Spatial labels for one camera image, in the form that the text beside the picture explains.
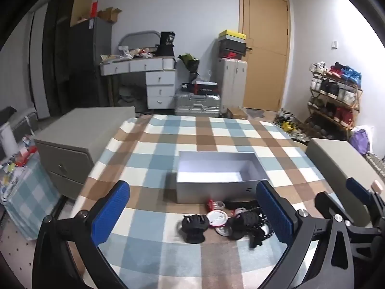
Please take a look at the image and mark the dark grey fridge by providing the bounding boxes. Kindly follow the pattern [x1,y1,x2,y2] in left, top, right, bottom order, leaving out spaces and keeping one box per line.
[69,17,112,107]

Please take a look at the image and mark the green black flower bouquet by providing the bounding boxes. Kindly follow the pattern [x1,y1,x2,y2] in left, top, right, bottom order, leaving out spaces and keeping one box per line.
[178,53,200,83]

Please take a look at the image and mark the white drawer desk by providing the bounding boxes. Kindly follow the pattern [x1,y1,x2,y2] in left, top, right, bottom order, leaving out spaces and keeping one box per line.
[100,56,177,110]

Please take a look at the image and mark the purple bag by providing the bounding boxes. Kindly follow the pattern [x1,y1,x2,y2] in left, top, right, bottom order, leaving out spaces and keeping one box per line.
[349,129,370,156]

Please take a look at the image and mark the black red shoe box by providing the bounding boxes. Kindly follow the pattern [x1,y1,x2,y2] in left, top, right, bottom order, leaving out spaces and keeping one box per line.
[181,80,219,95]

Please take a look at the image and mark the wooden door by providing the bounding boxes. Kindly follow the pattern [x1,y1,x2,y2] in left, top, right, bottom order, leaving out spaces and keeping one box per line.
[239,0,291,111]

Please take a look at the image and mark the black claw hair clip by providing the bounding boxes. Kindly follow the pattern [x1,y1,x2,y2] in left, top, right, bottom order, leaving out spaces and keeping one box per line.
[181,215,210,244]

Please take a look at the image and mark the stacked shoe boxes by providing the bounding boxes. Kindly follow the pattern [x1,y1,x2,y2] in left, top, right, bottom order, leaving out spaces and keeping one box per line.
[218,29,247,59]

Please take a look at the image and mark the grey left nightstand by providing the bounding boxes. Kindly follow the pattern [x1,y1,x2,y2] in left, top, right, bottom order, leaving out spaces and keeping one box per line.
[34,106,135,200]

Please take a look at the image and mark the grey nightstand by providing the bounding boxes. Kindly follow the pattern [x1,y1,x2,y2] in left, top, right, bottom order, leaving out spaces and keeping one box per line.
[34,106,135,200]
[305,138,384,226]

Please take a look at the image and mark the wooden shoe rack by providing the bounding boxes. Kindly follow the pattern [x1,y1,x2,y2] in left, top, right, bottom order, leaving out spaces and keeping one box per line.
[305,62,363,141]

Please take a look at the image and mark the silver open box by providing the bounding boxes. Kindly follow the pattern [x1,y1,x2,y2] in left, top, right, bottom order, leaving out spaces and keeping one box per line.
[176,151,269,204]

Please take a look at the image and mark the white red-rimmed pin badge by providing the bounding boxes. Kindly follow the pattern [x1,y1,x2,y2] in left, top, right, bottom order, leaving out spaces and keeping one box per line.
[206,210,228,228]

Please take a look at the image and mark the black spiral hair tie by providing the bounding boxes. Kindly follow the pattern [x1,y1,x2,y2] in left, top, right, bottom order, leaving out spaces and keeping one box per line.
[249,207,276,249]

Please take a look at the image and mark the white upright suitcase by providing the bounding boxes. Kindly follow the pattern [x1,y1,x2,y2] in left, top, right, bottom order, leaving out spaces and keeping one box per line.
[216,58,247,113]

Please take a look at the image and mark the grey right nightstand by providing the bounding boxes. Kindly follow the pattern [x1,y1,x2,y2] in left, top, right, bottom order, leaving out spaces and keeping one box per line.
[305,138,384,226]

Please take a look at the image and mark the silver aluminium suitcase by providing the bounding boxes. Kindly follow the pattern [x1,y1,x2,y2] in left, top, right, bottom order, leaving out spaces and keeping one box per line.
[175,92,221,118]

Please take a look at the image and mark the plaid checkered tablecloth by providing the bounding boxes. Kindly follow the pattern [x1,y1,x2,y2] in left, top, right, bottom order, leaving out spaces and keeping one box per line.
[72,115,330,288]

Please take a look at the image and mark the red white hair accessory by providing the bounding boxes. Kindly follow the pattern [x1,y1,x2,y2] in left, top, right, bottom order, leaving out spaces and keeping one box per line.
[207,200,225,212]

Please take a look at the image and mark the small cardboard box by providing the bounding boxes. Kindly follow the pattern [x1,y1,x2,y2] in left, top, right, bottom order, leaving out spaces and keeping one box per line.
[226,108,247,119]

